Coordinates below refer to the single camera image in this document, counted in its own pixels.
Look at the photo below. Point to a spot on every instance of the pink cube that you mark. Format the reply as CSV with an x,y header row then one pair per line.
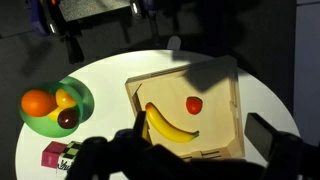
x,y
51,155

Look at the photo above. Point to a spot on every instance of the purple spring clamp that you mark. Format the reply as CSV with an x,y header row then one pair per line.
x,y
36,23

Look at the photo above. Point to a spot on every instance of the dark red plum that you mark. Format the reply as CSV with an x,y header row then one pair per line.
x,y
68,118

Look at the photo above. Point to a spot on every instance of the green translucent bowl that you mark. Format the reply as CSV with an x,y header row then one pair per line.
x,y
40,126

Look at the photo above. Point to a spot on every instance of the yellow lemon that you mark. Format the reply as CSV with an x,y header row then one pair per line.
x,y
55,114

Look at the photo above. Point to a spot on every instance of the yellow banana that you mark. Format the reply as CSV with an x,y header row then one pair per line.
x,y
163,128

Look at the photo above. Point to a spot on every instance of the black and white checkered cube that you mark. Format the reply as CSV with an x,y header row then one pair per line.
x,y
71,151

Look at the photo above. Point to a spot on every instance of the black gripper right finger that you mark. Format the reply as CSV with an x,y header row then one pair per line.
x,y
261,135

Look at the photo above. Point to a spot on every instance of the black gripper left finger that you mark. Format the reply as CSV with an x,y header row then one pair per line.
x,y
140,123

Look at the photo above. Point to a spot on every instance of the light wooden tray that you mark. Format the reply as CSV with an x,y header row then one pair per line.
x,y
213,130

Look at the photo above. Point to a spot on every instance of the orange fruit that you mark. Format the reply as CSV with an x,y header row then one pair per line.
x,y
37,102

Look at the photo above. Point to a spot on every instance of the yellow-orange round fruit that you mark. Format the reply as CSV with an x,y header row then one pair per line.
x,y
65,98

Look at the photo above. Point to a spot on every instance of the small red tomato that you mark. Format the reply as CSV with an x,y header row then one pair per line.
x,y
194,105

